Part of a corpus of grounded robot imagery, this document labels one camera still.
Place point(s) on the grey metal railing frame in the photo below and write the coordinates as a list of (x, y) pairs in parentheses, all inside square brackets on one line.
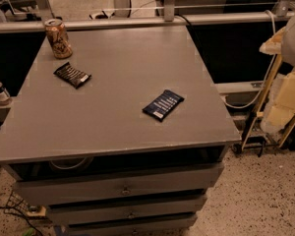
[(95, 14)]

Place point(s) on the black rxbar chocolate wrapper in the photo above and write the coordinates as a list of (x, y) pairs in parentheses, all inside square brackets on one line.
[(74, 77)]

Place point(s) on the grey drawer cabinet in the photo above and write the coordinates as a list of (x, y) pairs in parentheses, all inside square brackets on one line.
[(54, 131)]

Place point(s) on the bottom grey drawer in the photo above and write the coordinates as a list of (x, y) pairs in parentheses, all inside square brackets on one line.
[(135, 226)]

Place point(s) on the blue rxbar blueberry wrapper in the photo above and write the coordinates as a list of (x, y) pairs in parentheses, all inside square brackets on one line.
[(163, 105)]

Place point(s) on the middle grey drawer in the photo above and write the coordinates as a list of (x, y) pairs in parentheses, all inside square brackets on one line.
[(127, 208)]

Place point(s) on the grey drawer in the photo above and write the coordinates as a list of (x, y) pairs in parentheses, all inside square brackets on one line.
[(127, 208), (119, 185), (135, 226)]

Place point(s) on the yellow foam padded cart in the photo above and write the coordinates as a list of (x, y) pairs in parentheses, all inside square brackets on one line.
[(281, 108)]

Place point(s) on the top grey drawer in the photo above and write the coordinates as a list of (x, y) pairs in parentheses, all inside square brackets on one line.
[(119, 185)]

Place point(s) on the orange soda can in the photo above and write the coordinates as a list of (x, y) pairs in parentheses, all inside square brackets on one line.
[(58, 38)]

